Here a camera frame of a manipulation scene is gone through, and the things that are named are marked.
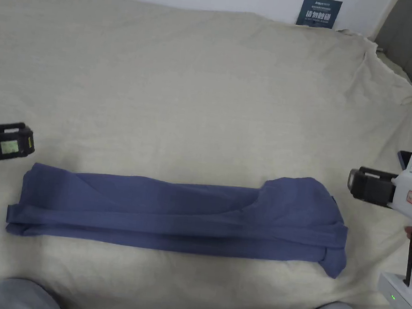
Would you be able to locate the bed with beige sheet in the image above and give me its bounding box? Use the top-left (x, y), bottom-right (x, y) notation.
top-left (0, 0), bottom-right (412, 309)

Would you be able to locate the dark blue garment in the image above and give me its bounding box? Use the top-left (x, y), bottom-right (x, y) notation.
top-left (3, 146), bottom-right (356, 281)

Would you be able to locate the dark phone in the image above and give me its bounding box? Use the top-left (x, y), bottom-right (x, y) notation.
top-left (395, 149), bottom-right (412, 171)

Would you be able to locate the dark blue wall sign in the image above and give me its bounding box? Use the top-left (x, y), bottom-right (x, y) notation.
top-left (295, 0), bottom-right (344, 31)

